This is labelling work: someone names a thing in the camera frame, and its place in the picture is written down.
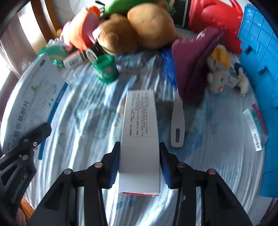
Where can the large white blue medicine box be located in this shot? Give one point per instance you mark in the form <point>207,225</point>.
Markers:
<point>32,97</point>

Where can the curved wooden wall frame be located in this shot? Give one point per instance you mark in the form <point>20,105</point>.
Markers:
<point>43,15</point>

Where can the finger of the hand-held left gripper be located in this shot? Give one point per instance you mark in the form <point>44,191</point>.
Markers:
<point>39,135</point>

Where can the green plastic cup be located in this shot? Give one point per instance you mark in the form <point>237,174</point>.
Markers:
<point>105,69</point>

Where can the blue plastic crate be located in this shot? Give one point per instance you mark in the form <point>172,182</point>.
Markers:
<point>260,65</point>

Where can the white red medicine box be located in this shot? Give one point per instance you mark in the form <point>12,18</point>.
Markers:
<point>140,141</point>

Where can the maroon felt hat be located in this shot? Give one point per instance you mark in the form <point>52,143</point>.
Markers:
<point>193,65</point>

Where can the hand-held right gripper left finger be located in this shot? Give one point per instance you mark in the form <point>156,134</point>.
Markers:
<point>114,167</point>

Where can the small pink barcode box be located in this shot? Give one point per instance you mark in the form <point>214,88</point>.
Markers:
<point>73,60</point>

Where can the white yellow mouse plush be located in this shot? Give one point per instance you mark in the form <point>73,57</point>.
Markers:
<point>218,71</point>

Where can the green plush toy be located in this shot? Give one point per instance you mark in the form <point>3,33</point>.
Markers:
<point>130,3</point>

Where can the red green medicine box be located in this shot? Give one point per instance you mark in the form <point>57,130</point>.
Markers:
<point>255,126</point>

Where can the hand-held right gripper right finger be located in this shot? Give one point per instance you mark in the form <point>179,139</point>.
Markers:
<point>165,167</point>

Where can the green packet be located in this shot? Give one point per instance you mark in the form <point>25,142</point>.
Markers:
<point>54,54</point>

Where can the orange pink plush toy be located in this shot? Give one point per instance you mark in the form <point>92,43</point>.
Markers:
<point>80,28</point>

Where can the brown bear plush toy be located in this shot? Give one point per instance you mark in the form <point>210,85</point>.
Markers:
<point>141,28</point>

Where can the white blue plush toy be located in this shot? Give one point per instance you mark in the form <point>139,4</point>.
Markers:
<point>243,82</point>

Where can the red bear-shaped case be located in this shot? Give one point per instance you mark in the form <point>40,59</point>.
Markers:
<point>215,19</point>

